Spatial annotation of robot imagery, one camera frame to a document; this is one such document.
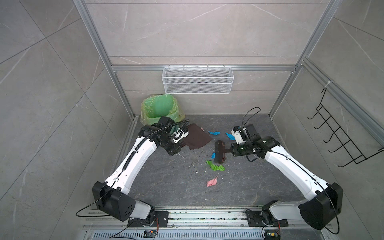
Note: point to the white wire mesh basket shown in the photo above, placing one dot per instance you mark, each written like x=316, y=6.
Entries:
x=197, y=80

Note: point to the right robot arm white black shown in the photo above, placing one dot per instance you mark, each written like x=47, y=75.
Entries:
x=322, y=201

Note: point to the dark brown dustpan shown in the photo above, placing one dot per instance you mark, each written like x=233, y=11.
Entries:
x=196, y=139

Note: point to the large green paper scrap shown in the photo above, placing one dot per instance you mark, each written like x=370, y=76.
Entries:
x=215, y=167

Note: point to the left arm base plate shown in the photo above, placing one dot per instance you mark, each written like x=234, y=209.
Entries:
x=161, y=219

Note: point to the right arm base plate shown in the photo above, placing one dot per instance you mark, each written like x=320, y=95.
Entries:
x=261, y=219

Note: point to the dark brown hand brush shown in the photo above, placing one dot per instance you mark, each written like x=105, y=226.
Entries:
x=220, y=152

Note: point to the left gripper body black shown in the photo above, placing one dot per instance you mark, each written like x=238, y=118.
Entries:
x=170, y=145

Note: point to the pink paper scrap front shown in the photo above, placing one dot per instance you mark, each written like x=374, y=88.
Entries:
x=212, y=182

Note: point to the aluminium mounting rail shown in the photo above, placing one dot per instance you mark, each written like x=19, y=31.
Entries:
x=198, y=223

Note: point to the black wire hook rack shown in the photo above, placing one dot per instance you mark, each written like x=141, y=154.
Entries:
x=345, y=142

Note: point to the blue paper scrap back left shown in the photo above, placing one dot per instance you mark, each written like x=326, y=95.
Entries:
x=214, y=133

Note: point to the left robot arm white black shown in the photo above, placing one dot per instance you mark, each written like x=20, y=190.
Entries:
x=112, y=195

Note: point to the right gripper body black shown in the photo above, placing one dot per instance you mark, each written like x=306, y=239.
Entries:
x=241, y=149

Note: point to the green trash bin with liner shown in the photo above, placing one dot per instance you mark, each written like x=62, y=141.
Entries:
x=157, y=106

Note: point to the blue paper scrap middle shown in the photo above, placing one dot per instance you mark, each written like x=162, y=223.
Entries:
x=231, y=137

